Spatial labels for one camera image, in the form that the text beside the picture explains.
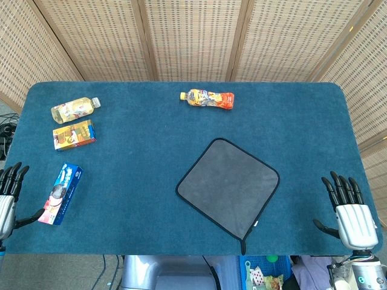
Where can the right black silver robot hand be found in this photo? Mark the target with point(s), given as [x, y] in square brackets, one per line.
[356, 223]

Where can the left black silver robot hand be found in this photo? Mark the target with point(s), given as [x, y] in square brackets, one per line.
[6, 208]

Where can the grey and green cloth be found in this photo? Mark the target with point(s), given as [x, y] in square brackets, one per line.
[226, 187]

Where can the blue cookie box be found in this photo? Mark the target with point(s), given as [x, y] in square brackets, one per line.
[62, 193]

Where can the purple cloth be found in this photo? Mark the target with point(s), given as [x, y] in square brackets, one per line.
[311, 272]

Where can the green ball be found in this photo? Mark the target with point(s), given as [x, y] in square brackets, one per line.
[271, 259]

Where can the yellow snack box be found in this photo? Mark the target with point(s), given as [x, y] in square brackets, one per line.
[74, 135]

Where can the blue plastic basket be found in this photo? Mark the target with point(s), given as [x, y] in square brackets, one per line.
[257, 261]

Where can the playing cards packet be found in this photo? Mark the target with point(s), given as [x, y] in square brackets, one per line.
[255, 276]

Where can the tea bottle with white cap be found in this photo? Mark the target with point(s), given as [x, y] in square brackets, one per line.
[72, 110]

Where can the grey robot torso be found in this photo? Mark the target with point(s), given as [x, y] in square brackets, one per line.
[169, 272]

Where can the orange juice bottle yellow cap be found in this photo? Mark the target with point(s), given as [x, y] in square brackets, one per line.
[208, 99]

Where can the wooden bamboo folding screen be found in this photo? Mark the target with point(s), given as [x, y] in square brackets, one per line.
[193, 36]

